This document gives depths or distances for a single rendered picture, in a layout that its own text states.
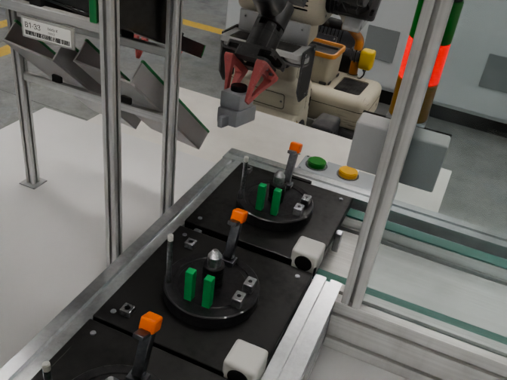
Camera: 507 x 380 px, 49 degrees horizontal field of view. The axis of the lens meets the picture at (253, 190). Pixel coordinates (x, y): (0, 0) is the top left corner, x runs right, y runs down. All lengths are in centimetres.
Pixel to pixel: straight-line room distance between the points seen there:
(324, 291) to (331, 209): 21
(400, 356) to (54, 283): 58
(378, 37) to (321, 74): 202
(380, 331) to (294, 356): 16
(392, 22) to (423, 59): 332
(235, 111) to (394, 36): 305
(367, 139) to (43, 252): 62
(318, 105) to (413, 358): 127
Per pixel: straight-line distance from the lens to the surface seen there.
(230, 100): 102
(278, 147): 146
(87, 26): 80
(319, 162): 119
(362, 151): 77
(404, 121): 72
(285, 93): 176
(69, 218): 117
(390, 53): 404
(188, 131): 109
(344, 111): 200
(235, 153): 120
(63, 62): 102
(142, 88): 95
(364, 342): 91
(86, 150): 139
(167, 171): 103
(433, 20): 68
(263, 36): 105
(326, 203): 107
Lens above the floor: 154
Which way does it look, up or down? 33 degrees down
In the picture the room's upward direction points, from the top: 8 degrees clockwise
